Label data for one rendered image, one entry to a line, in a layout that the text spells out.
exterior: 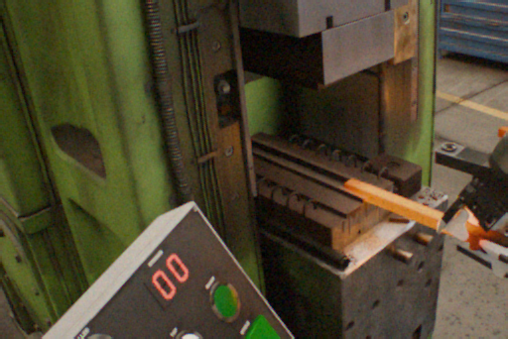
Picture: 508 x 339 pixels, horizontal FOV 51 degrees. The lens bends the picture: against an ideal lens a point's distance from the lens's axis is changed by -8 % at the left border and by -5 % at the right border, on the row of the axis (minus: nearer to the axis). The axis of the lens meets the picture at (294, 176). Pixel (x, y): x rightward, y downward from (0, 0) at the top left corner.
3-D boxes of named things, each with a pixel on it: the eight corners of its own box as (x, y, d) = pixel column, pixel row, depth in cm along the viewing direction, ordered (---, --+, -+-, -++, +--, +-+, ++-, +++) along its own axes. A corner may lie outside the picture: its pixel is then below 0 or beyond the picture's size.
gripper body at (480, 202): (483, 236, 92) (523, 194, 83) (448, 200, 95) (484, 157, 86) (503, 216, 97) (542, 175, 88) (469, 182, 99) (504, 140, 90)
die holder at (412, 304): (435, 330, 149) (449, 193, 127) (345, 417, 127) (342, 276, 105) (293, 254, 185) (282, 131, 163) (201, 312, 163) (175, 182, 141)
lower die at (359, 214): (392, 212, 123) (393, 178, 118) (331, 255, 111) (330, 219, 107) (263, 157, 149) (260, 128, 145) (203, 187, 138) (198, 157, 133)
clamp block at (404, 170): (423, 189, 130) (424, 166, 127) (402, 205, 125) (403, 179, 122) (382, 173, 137) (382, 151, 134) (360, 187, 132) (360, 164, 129)
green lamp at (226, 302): (247, 309, 76) (243, 285, 74) (221, 326, 74) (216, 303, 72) (233, 299, 78) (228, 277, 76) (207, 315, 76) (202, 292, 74)
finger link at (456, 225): (448, 257, 99) (477, 227, 93) (426, 234, 101) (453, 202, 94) (455, 250, 101) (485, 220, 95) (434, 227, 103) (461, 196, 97)
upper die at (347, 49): (394, 56, 105) (394, 9, 101) (324, 85, 93) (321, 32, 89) (251, 28, 132) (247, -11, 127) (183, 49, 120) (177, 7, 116)
